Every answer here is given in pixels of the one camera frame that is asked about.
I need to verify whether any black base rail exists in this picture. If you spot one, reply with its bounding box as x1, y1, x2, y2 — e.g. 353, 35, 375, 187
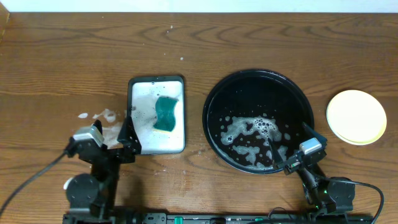
62, 210, 373, 224

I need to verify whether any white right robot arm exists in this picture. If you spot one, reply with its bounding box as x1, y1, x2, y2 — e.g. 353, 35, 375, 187
267, 123, 355, 220

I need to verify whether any round black tray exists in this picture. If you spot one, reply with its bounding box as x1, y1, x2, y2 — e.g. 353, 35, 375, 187
202, 69, 315, 174

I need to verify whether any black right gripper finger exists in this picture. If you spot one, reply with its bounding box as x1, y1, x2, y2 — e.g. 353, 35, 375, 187
302, 122, 327, 145
267, 138, 284, 169

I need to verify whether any black rectangular soapy tray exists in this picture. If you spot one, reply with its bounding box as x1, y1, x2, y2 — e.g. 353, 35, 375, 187
127, 75, 185, 154

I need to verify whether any yellow plate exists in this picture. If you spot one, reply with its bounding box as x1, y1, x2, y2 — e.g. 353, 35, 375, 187
326, 90, 387, 146

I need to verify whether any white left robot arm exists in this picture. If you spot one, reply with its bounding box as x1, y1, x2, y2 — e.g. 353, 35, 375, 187
62, 117, 142, 224

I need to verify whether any green yellow sponge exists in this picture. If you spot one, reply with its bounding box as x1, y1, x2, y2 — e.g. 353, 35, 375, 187
153, 96, 178, 132

